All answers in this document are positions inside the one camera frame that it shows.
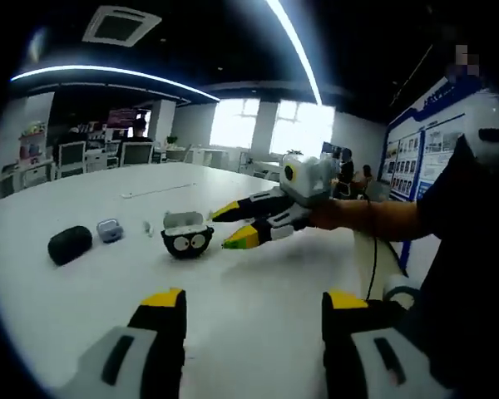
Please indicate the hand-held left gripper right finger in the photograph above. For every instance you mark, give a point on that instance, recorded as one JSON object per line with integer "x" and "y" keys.
{"x": 345, "y": 353}

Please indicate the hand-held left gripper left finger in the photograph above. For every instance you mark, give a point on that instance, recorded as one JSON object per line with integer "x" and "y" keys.
{"x": 158, "y": 345}

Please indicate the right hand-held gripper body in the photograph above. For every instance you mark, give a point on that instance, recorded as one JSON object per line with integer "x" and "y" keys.
{"x": 312, "y": 183}

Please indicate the black googly-eyed earbud case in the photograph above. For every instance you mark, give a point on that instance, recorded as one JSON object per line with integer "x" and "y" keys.
{"x": 187, "y": 245}

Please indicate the white earbud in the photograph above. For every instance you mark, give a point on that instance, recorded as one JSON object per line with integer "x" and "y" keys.
{"x": 149, "y": 228}

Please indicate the lilac earbud case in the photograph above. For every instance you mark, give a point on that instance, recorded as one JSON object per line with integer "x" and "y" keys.
{"x": 108, "y": 234}

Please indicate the black oval earbud case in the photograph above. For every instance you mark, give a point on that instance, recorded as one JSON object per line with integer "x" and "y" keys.
{"x": 68, "y": 245}

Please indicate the person's right hand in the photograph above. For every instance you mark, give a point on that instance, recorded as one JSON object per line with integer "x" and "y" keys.
{"x": 326, "y": 216}

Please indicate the bright office window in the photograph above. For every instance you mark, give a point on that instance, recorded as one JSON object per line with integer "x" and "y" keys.
{"x": 233, "y": 124}

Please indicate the white table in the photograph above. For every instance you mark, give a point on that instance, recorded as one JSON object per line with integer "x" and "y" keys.
{"x": 253, "y": 311}

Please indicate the small potted plant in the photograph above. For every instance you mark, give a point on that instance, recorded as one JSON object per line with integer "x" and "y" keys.
{"x": 172, "y": 140}

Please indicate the white mesh office chair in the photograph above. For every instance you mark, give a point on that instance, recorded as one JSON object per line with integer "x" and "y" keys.
{"x": 72, "y": 158}
{"x": 137, "y": 154}

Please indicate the long curved ceiling light strip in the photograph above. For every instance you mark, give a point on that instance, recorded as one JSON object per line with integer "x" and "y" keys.
{"x": 300, "y": 45}

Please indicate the person's black shirt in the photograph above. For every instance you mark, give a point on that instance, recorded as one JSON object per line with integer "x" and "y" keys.
{"x": 461, "y": 270}

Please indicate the purple screen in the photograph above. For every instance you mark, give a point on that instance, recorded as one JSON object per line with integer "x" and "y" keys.
{"x": 122, "y": 116}

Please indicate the short curved ceiling light strip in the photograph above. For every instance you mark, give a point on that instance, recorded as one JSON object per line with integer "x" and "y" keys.
{"x": 87, "y": 67}

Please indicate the ceiling air conditioner vent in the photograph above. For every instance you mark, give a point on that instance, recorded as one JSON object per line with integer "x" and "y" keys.
{"x": 122, "y": 26}

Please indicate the shelf with colourful items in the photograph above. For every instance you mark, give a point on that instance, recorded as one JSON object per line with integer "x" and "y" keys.
{"x": 33, "y": 147}

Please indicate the white partition panel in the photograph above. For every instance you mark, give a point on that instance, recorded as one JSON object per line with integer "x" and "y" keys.
{"x": 8, "y": 124}

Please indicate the blue and white wall board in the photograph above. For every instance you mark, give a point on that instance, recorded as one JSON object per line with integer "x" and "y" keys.
{"x": 441, "y": 145}

